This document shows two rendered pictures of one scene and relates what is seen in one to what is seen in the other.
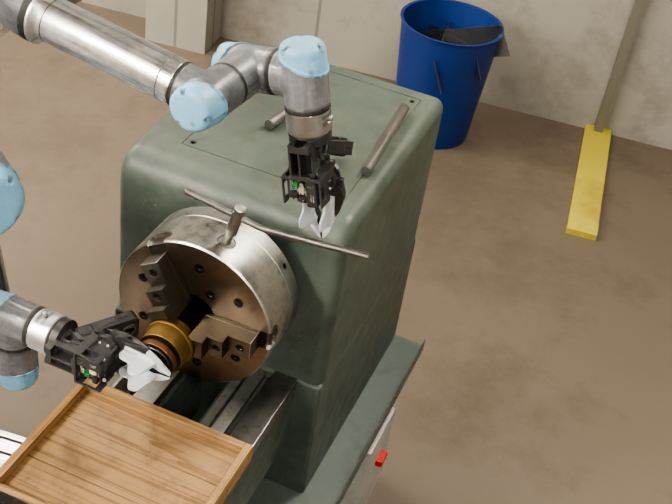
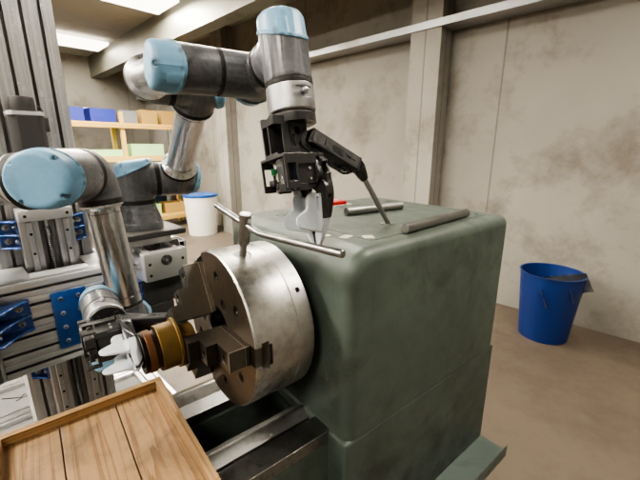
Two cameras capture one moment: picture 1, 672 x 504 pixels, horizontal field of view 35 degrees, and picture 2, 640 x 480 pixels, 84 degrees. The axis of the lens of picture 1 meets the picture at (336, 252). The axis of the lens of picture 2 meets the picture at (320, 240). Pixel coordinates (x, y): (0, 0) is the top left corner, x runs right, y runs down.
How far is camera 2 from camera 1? 1.41 m
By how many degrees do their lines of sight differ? 38
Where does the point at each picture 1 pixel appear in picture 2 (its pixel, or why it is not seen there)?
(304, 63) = (268, 18)
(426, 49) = (535, 283)
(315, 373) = (342, 426)
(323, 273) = (337, 306)
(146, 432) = (157, 436)
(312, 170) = (284, 148)
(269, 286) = (267, 299)
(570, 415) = not seen: outside the picture
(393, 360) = (474, 456)
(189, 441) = (181, 458)
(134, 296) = not seen: hidden behind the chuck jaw
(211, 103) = (160, 46)
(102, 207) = not seen: hidden behind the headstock
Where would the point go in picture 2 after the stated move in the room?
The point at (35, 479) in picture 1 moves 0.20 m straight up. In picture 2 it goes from (35, 450) to (11, 354)
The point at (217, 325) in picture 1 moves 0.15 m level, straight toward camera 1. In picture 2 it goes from (219, 333) to (148, 380)
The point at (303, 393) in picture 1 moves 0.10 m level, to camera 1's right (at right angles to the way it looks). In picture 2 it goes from (333, 447) to (378, 471)
